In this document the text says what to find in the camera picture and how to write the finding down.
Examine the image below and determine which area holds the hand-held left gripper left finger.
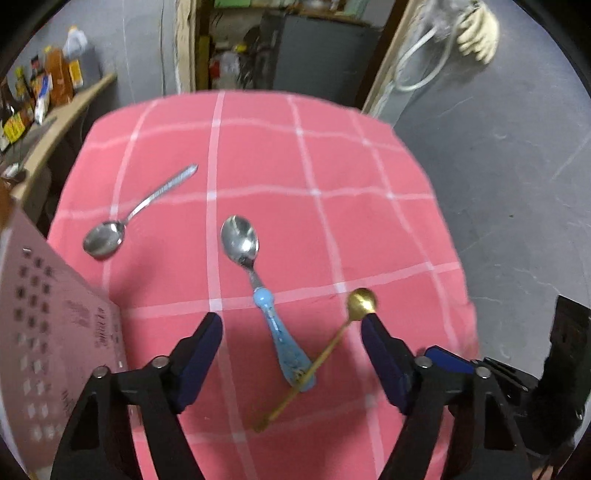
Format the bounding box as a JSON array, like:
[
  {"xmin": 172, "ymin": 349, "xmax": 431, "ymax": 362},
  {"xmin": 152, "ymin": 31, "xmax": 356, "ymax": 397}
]
[{"xmin": 50, "ymin": 312, "xmax": 225, "ymax": 480}]

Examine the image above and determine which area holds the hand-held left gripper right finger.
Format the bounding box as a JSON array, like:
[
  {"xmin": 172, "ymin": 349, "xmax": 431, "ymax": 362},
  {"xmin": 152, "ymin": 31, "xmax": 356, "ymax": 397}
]
[{"xmin": 360, "ymin": 315, "xmax": 532, "ymax": 480}]

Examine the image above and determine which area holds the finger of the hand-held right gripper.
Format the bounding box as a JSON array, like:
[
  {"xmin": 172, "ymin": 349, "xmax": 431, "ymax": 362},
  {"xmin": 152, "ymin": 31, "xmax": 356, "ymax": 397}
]
[{"xmin": 424, "ymin": 346, "xmax": 483, "ymax": 376}]

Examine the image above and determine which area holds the small gold spoon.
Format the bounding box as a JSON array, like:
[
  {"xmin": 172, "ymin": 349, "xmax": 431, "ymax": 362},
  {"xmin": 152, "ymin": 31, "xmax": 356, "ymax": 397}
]
[{"xmin": 252, "ymin": 287, "xmax": 378, "ymax": 432}]

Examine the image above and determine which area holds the blue-handled spoon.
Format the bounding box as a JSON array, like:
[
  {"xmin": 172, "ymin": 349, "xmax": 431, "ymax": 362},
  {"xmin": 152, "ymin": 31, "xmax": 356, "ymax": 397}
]
[{"xmin": 220, "ymin": 215, "xmax": 317, "ymax": 393}]

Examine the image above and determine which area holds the silver spoon with patterned handle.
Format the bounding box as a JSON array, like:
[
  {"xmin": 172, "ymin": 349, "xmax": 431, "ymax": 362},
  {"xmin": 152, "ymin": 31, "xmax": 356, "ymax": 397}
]
[{"xmin": 82, "ymin": 164, "xmax": 199, "ymax": 261}]

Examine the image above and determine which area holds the pink perforated container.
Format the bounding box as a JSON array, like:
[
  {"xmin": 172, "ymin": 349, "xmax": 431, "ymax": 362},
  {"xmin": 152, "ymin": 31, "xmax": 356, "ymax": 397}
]
[{"xmin": 0, "ymin": 182, "xmax": 132, "ymax": 480}]

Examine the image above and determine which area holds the pink checkered tablecloth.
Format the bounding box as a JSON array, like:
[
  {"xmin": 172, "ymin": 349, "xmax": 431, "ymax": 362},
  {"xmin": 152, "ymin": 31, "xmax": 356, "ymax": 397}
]
[{"xmin": 46, "ymin": 90, "xmax": 478, "ymax": 480}]

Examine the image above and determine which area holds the clear plastic bottle yellow cap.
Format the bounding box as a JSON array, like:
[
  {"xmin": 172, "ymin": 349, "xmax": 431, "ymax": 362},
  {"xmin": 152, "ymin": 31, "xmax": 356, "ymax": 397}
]
[{"xmin": 217, "ymin": 48, "xmax": 243, "ymax": 90}]

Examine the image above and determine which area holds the dark sauce bottle yellow label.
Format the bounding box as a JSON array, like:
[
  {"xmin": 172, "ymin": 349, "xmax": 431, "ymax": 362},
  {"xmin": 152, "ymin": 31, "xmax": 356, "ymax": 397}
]
[
  {"xmin": 2, "ymin": 108, "xmax": 27, "ymax": 145},
  {"xmin": 14, "ymin": 67, "xmax": 37, "ymax": 123}
]

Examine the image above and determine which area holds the white blue packet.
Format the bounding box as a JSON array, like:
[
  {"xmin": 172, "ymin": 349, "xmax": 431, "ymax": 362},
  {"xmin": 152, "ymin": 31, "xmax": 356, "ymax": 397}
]
[{"xmin": 34, "ymin": 74, "xmax": 52, "ymax": 125}]

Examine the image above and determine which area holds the orange oil bottle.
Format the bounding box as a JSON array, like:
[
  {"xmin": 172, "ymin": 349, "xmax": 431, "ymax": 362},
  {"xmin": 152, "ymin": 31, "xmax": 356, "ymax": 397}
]
[{"xmin": 45, "ymin": 46, "xmax": 75, "ymax": 106}]

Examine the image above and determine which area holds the white mop head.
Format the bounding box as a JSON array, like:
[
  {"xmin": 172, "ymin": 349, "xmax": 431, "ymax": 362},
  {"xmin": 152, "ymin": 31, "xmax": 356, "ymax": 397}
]
[{"xmin": 455, "ymin": 0, "xmax": 502, "ymax": 63}]

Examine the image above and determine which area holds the dark sauce bottle red cap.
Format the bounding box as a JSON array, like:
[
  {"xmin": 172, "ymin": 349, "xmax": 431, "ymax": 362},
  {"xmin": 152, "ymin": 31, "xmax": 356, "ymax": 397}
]
[{"xmin": 28, "ymin": 55, "xmax": 45, "ymax": 93}]

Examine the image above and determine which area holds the clear plastic jug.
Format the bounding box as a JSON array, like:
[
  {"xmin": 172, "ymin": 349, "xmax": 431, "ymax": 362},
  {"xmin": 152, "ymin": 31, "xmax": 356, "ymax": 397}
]
[{"xmin": 64, "ymin": 25, "xmax": 89, "ymax": 63}]

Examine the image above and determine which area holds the grey fluffy duster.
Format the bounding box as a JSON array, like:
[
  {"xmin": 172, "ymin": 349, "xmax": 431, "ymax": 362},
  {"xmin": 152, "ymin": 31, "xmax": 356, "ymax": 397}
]
[{"xmin": 427, "ymin": 0, "xmax": 467, "ymax": 35}]

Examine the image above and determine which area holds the white cable loop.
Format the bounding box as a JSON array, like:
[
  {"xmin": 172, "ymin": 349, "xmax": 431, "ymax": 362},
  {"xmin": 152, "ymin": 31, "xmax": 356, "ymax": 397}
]
[{"xmin": 392, "ymin": 23, "xmax": 458, "ymax": 92}]

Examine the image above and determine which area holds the wooden door frame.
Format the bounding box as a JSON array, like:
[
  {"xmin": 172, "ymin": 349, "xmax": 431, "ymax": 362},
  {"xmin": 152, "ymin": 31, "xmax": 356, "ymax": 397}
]
[{"xmin": 174, "ymin": 0, "xmax": 423, "ymax": 116}]

